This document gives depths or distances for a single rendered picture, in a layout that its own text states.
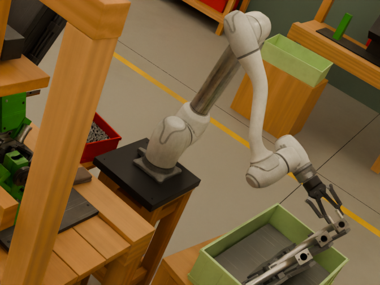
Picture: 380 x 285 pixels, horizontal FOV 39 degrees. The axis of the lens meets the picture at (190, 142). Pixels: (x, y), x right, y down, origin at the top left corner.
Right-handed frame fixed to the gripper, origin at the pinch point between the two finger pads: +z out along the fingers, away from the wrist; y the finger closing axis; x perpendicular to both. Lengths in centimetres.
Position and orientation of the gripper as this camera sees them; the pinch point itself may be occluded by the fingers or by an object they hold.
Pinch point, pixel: (336, 220)
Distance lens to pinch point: 236.9
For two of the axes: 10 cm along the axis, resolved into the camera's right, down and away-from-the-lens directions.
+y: 8.4, -5.2, 1.1
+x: -0.1, 1.9, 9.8
